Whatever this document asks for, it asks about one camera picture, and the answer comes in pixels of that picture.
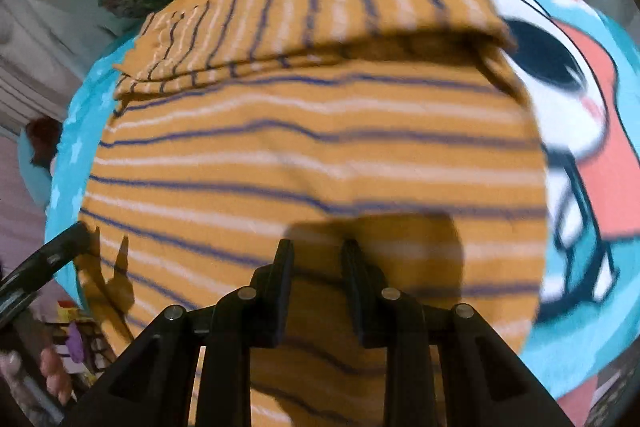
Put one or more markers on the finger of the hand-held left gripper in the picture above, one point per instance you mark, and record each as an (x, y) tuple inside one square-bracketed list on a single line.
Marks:
[(50, 259)]

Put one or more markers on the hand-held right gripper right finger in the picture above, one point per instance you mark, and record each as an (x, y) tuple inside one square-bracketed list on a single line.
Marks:
[(351, 262)]

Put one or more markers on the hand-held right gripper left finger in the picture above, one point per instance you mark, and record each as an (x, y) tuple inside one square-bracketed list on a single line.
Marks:
[(284, 259)]

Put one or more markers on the mustard striped knit garment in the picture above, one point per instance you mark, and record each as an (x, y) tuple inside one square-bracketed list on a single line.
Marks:
[(300, 147)]

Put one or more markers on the purple toy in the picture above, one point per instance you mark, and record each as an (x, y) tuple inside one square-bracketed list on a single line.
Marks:
[(75, 342)]

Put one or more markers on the dark red cloth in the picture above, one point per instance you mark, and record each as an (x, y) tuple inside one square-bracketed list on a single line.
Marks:
[(45, 137)]

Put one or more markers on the beige curtain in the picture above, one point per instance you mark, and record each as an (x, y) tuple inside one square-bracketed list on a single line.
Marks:
[(30, 72)]

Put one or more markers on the blue cartoon printed blanket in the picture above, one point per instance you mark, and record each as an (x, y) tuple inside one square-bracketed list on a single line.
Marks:
[(560, 352)]

